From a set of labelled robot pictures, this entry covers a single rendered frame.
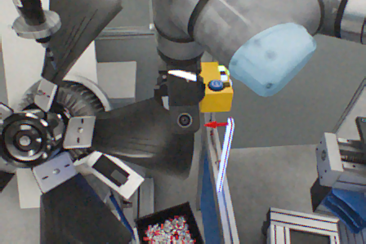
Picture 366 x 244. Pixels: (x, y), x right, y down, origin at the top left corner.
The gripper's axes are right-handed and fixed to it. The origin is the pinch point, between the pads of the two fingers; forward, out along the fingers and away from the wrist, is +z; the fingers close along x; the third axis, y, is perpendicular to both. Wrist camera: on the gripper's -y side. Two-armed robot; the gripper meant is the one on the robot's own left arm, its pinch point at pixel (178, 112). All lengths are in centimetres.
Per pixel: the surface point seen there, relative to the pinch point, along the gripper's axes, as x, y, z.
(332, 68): -83, 56, 73
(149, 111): 6.4, 4.9, 9.9
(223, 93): -15.5, 18.5, 27.2
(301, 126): -83, 42, 119
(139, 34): 14, 62, 52
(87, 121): 21.0, 3.3, 11.1
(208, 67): -12.2, 30.7, 30.9
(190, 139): -2.9, -2.6, 9.3
